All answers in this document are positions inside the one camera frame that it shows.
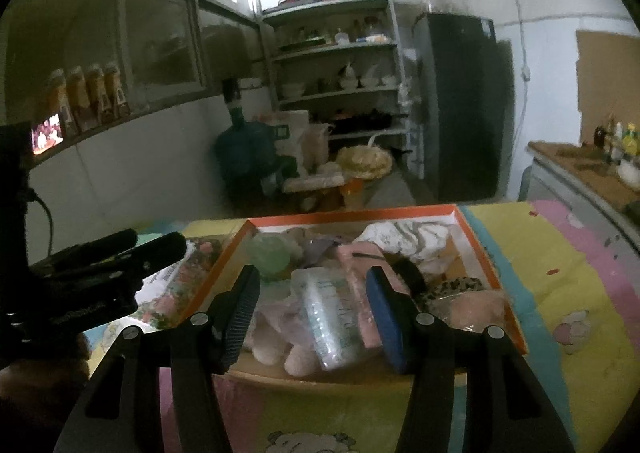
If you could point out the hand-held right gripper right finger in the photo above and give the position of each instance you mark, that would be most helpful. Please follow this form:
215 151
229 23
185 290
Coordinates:
390 323

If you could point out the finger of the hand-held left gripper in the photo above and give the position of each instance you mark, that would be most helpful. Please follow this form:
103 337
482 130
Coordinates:
95 245
150 253

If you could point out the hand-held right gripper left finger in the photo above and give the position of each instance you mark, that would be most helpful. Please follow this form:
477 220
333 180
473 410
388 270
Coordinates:
240 318

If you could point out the pink packet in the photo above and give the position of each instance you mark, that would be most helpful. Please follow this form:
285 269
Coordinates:
357 293

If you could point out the black hair band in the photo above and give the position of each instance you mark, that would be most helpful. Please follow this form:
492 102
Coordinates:
412 275

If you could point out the clear plastic packet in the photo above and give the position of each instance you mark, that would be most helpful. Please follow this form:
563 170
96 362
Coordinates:
325 323

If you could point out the green fluffy ball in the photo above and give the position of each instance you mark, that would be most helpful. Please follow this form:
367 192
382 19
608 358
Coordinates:
270 255

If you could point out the leopard print scrunchie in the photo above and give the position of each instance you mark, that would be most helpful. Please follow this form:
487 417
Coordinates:
450 288

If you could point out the beige plush doll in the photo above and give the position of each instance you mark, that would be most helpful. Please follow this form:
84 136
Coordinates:
300 363

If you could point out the white floral cloth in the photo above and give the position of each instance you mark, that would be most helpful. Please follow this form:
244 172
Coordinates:
400 238

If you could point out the pink fluffy scrunchie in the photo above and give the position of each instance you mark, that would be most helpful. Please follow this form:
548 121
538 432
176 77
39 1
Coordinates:
475 308

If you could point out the orange-rimmed cardboard box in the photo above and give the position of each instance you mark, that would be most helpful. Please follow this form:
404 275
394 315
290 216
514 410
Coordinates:
462 245

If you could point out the floral tissue packet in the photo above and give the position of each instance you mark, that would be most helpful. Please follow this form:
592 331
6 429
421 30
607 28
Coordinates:
175 288

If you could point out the lit phone screen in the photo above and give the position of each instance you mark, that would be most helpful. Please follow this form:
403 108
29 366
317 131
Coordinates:
47 133

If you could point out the water jug with pump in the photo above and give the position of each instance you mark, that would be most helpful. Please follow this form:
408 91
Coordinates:
245 153

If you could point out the white wrapped bundle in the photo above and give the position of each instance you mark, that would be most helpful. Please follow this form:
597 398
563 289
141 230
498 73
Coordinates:
312 181

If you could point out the colourful printed blanket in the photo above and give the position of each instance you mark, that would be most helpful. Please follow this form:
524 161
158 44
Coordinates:
550 308

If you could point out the yellow woven basket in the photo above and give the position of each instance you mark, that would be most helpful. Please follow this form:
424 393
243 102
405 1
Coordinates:
365 160

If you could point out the pink translucent container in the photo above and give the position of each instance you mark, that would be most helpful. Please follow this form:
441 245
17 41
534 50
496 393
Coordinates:
316 145

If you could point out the white sack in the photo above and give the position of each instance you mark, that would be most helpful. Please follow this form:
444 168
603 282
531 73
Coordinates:
292 128

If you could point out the black frying pan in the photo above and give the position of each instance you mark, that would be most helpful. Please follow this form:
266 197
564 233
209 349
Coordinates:
360 120

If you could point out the dark refrigerator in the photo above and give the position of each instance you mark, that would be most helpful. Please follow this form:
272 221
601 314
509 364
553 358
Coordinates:
460 123

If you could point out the wooden top counter cabinet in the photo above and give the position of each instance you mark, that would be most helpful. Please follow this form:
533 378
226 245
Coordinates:
565 158

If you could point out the row of white bowls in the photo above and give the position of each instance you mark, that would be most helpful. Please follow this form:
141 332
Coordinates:
360 80

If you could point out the black countertop appliance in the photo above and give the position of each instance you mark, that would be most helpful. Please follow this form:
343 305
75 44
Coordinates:
632 209

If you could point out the grey metal shelf rack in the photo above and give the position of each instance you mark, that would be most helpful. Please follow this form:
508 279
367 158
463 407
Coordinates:
335 49

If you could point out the white bowl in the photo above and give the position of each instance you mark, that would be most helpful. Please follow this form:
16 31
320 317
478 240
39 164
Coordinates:
631 170

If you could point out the red shallow pan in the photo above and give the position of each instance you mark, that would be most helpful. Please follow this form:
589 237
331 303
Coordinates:
292 1

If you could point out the group of condiment bottles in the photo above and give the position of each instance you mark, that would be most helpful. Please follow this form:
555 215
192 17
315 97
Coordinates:
625 138

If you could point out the glass window frame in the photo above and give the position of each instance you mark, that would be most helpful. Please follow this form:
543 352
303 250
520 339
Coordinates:
197 33

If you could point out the white wall socket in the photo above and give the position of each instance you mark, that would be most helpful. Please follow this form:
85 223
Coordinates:
525 73

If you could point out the cardboard sheet on wall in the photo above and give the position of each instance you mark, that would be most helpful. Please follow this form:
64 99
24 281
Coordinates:
607 83

